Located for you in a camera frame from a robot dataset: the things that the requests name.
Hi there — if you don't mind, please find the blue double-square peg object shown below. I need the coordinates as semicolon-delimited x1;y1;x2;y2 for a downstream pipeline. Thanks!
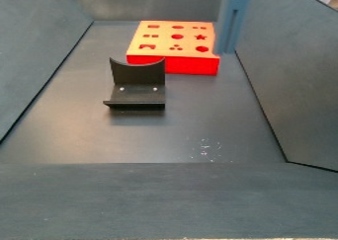
213;0;249;54

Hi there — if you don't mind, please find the black curved holder stand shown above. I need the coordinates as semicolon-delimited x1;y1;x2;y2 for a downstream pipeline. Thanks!
103;59;165;109

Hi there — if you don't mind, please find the red shape-sorting board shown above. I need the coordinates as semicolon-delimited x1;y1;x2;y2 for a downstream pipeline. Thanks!
125;21;220;75

